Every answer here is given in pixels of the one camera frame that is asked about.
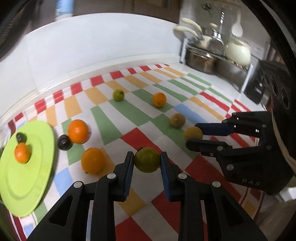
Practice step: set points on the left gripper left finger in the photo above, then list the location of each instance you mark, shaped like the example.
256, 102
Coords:
88, 207

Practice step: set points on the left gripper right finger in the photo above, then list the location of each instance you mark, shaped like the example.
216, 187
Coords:
208, 211

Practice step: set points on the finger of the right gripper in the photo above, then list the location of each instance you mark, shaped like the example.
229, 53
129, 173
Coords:
215, 128
207, 147

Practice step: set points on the yellow lemon fruit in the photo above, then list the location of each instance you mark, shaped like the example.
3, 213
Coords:
193, 132

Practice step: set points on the yellow-green round fruit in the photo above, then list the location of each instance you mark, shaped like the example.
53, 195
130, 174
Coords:
147, 159

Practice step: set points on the dark plum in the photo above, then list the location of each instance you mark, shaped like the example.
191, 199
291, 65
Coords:
21, 138
64, 143

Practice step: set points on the large orange with stem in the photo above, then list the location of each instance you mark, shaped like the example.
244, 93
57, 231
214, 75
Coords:
78, 132

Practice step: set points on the small orange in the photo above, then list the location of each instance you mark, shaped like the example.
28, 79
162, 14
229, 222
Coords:
22, 153
159, 100

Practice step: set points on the brownish green round fruit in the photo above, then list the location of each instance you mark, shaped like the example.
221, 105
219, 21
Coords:
177, 120

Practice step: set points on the orange near plate front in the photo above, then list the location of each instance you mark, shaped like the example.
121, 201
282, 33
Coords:
93, 161

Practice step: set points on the metal dish rack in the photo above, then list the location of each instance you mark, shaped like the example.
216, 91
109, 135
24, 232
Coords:
225, 68

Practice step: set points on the colourful checkered tablecloth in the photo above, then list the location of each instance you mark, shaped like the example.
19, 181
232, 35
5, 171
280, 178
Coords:
119, 127

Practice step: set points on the green round plate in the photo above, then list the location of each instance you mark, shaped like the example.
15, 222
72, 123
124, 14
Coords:
23, 185

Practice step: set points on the stainless steel pot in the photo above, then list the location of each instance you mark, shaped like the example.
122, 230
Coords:
200, 61

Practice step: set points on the cream white kettle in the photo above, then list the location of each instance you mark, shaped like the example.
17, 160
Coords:
238, 51

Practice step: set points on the white ladle hanging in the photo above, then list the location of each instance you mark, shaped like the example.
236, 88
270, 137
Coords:
236, 28

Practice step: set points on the green lime far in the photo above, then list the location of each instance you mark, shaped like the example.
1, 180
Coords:
118, 95

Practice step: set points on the steel spatula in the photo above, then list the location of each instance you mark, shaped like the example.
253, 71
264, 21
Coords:
216, 44

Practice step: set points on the blue white pump bottle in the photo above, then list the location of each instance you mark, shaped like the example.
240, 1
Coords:
64, 9

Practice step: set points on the dark wooden cabinet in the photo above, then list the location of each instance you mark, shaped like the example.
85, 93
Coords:
167, 10

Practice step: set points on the cream pan handle lower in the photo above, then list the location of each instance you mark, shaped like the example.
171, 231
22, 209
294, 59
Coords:
186, 29

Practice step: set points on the cream pan handle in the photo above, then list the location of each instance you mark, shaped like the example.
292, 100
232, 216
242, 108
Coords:
186, 29
197, 28

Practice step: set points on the cream pan handle upper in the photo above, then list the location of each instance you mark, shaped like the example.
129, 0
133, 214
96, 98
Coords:
197, 28

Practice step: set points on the black scissors on wall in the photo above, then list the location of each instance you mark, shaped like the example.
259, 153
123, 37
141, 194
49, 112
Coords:
207, 7

